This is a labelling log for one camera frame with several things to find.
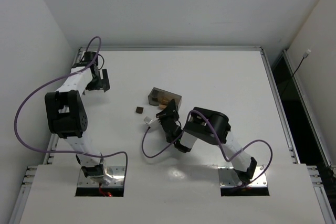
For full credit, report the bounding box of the smoky transparent plastic bin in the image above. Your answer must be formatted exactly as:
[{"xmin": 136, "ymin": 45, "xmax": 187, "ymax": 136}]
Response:
[{"xmin": 148, "ymin": 87, "xmax": 182, "ymax": 110}]

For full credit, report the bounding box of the thick light wood block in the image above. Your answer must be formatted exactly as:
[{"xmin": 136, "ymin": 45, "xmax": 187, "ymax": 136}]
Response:
[{"xmin": 158, "ymin": 97, "xmax": 171, "ymax": 110}]

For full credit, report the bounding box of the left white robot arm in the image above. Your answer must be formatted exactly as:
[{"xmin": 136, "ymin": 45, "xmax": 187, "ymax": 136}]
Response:
[{"xmin": 45, "ymin": 51, "xmax": 113, "ymax": 186}]

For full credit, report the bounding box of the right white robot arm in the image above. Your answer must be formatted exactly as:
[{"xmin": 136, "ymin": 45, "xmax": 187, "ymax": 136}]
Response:
[{"xmin": 155, "ymin": 100, "xmax": 257, "ymax": 184}]

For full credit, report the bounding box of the dark brown arch block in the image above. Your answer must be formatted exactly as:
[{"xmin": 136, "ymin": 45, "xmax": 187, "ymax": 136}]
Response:
[{"xmin": 151, "ymin": 90, "xmax": 159, "ymax": 101}]

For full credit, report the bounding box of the dark brown wood cube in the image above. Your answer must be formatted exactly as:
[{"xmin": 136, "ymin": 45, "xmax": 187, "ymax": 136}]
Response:
[{"xmin": 135, "ymin": 106, "xmax": 144, "ymax": 114}]

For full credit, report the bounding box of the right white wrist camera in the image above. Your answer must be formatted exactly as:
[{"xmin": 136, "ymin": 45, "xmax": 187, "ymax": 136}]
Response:
[{"xmin": 144, "ymin": 116, "xmax": 160, "ymax": 129}]

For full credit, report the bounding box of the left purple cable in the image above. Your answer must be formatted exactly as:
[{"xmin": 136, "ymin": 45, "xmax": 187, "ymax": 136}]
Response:
[{"xmin": 13, "ymin": 36, "xmax": 129, "ymax": 177}]

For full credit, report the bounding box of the purple cable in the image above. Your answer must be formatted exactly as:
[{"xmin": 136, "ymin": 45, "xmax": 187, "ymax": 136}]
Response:
[
  {"xmin": 141, "ymin": 110, "xmax": 273, "ymax": 189},
  {"xmin": 13, "ymin": 36, "xmax": 129, "ymax": 177}
]

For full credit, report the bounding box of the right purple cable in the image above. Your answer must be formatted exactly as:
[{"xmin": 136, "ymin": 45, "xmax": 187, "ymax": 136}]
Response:
[{"xmin": 141, "ymin": 110, "xmax": 273, "ymax": 189}]

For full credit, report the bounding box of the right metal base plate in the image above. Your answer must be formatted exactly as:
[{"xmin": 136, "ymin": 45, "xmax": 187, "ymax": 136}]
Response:
[{"xmin": 218, "ymin": 166, "xmax": 268, "ymax": 189}]

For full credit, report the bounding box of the metal base plate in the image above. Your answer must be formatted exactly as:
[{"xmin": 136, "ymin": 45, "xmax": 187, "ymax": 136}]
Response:
[
  {"xmin": 218, "ymin": 166, "xmax": 268, "ymax": 189},
  {"xmin": 77, "ymin": 166, "xmax": 126, "ymax": 188}
]

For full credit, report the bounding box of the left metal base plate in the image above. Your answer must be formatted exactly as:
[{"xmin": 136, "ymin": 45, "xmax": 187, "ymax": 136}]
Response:
[{"xmin": 77, "ymin": 166, "xmax": 126, "ymax": 188}]

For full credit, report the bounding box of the black wall cable white plug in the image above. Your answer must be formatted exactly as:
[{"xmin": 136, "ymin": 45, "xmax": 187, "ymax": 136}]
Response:
[{"xmin": 284, "ymin": 49, "xmax": 311, "ymax": 90}]

